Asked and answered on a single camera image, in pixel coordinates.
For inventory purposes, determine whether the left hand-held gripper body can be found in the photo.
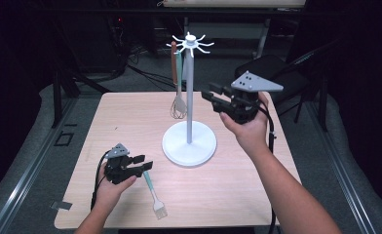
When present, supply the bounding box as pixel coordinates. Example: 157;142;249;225
104;142;137;185

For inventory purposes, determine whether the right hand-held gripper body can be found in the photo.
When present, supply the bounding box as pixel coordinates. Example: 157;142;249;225
226;70;285;125

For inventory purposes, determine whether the teal-handled basting brush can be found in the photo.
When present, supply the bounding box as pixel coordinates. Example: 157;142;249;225
143;171;169;220

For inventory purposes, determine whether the teal-handled white spatula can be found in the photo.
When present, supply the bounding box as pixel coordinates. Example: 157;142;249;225
173;50;189;113

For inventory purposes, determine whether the white utensil rack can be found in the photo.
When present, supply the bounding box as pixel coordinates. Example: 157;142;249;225
161;31;218;168

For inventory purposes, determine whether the wooden-handled wire whisk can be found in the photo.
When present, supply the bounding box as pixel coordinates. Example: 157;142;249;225
170;41;188;120

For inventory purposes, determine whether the person's left hand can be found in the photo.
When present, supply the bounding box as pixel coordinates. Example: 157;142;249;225
95;164;137;213

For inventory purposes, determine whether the person's right hand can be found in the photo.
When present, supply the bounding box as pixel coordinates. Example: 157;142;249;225
219;92;271;157

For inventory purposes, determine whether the black folding chair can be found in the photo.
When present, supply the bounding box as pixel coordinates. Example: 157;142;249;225
234;38;329;125

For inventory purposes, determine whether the grey tape piece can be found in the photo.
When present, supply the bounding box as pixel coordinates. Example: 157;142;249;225
51;200;73;211

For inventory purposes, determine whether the white background table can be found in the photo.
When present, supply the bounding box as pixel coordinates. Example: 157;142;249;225
158;0;307;59

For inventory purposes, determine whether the black metal stand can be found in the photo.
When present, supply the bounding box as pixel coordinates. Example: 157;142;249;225
51;64;110;130

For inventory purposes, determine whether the left hand-held gripper cable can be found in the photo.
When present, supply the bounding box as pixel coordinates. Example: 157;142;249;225
90;150;111;211

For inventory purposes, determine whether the hand-held gripper cable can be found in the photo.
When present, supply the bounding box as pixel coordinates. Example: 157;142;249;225
90;150;111;211
258;100;278;234

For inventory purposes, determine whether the right hand-held gripper cable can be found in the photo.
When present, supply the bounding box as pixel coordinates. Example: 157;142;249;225
258;100;278;234

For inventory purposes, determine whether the black floor cable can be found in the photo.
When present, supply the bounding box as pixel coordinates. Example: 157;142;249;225
127;45;177;93

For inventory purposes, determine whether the aluminium floor rail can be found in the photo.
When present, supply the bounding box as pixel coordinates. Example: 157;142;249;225
0;97;79;234
308;100;377;234

